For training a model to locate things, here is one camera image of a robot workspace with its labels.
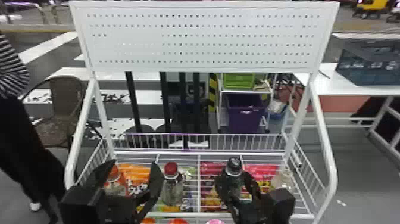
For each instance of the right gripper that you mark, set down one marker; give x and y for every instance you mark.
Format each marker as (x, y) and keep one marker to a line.
(251, 214)

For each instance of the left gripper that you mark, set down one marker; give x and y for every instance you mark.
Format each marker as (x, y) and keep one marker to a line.
(120, 209)

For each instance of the orange snack packet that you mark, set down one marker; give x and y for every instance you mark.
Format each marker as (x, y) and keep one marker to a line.
(136, 173)

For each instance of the black cap bottle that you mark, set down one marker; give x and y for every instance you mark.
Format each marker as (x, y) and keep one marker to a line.
(233, 170)

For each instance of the red snack packet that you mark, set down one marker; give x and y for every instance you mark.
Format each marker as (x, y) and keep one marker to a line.
(212, 170)

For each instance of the pink cap bottle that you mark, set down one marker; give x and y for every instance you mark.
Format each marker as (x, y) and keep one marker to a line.
(215, 221)

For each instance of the red cap bottle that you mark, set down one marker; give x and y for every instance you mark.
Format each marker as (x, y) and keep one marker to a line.
(171, 184)
(178, 221)

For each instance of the clear bottle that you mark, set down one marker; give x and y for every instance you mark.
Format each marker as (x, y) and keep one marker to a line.
(282, 179)

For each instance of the purple crate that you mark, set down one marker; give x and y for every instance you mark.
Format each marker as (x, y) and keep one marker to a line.
(245, 114)

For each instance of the brown chair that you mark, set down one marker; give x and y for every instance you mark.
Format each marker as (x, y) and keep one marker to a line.
(64, 94)

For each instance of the green basket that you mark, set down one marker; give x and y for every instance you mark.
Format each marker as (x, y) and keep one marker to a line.
(238, 81)

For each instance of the person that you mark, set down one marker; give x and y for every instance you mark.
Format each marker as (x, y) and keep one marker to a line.
(18, 140)

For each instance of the white side table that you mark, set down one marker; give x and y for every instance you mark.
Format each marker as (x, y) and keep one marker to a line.
(340, 86)

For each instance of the blue crate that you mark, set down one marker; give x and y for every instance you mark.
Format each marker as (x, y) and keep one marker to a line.
(368, 67)

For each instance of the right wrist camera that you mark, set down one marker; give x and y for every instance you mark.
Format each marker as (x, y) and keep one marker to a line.
(281, 204)

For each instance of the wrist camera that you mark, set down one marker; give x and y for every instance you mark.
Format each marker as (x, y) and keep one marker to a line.
(79, 204)
(281, 204)

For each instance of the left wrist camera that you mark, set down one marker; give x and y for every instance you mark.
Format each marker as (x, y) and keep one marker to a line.
(79, 204)

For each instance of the black post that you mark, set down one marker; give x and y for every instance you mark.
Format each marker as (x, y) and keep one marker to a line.
(165, 100)
(134, 103)

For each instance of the striped post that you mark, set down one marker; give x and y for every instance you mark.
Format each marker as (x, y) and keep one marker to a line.
(212, 90)

